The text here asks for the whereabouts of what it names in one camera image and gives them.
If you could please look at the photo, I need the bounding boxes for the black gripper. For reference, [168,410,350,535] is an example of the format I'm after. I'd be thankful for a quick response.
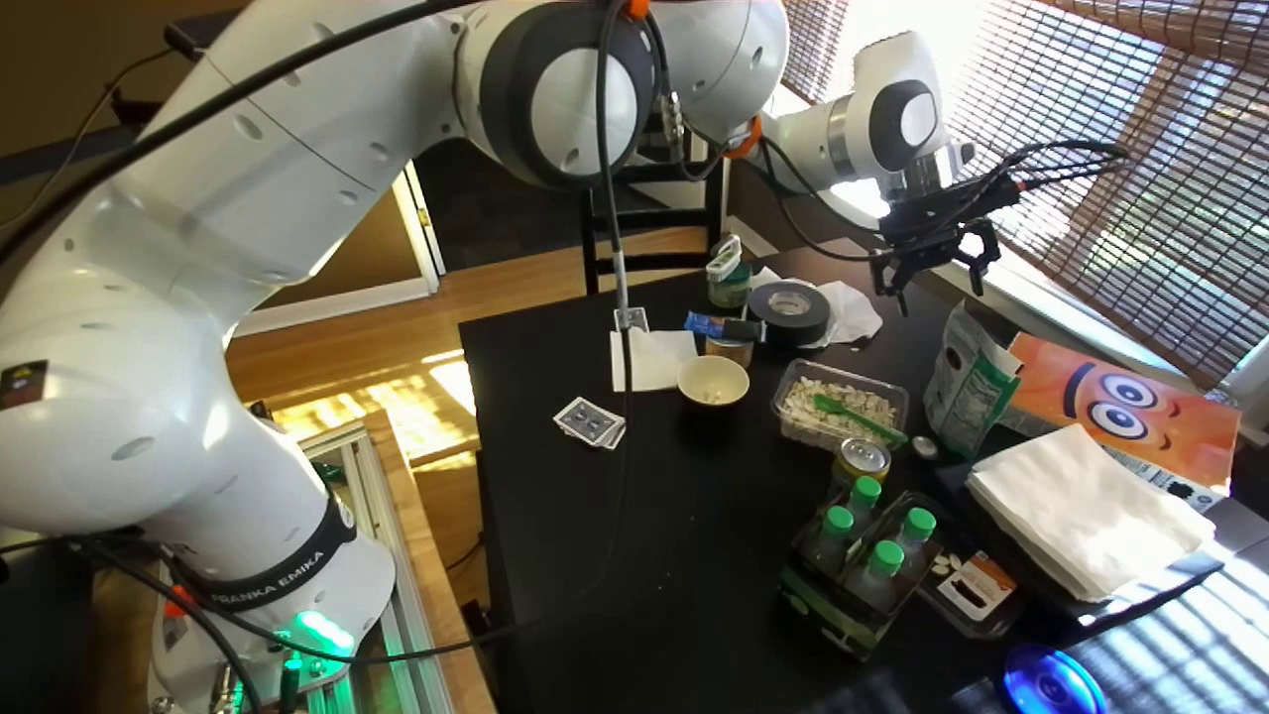
[867,175,1022,319]

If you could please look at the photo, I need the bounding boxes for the green and white packet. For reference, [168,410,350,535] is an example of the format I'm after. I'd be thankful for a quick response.
[922,298,1022,463]

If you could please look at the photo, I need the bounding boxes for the black tape roll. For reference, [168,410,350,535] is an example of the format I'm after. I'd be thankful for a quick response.
[748,268,890,355]
[740,278,838,355]

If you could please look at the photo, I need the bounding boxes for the clear plastic food container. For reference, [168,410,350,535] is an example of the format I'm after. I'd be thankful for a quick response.
[771,359,912,455]

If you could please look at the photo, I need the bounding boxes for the green plastic fork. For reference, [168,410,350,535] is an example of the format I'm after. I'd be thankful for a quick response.
[805,392,910,449]

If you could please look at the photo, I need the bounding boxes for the small jar with yellow lid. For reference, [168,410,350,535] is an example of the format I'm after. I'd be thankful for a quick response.
[830,433,896,491]

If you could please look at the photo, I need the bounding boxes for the green and white cup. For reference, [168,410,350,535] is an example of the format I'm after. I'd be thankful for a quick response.
[701,236,758,319]

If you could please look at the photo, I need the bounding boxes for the bamboo window blind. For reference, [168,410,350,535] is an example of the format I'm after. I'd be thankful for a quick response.
[781,0,1269,392]

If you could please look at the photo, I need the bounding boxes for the small blue box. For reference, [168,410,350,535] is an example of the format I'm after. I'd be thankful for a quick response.
[684,311,771,350]

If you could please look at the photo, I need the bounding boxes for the green cap bottle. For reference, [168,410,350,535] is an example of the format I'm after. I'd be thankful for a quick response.
[851,535,912,614]
[805,504,861,576]
[844,473,890,535]
[891,504,939,563]

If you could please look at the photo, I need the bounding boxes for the small white bowl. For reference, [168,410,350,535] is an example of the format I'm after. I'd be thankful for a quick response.
[674,355,752,413]

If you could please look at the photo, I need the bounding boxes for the stack of white napkins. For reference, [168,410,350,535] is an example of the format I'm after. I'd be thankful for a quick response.
[963,422,1222,607]

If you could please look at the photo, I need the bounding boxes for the orange book with cartoon eyes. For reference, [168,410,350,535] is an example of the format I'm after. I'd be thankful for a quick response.
[1005,330,1247,512]

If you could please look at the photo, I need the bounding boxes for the black wooden chair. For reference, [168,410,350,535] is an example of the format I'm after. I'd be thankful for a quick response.
[577,154,733,303]

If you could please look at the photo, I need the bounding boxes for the small white and orange box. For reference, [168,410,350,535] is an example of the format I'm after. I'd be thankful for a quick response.
[949,553,1018,626]

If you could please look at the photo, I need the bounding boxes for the green bottles in tray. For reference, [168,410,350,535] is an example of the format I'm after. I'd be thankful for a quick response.
[773,487,945,668]

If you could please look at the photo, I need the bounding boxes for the blue glowing device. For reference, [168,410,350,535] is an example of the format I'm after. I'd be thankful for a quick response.
[996,647,1117,714]

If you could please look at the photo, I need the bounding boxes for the aluminium frame stand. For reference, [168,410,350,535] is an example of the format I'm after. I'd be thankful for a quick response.
[292,416,464,714]

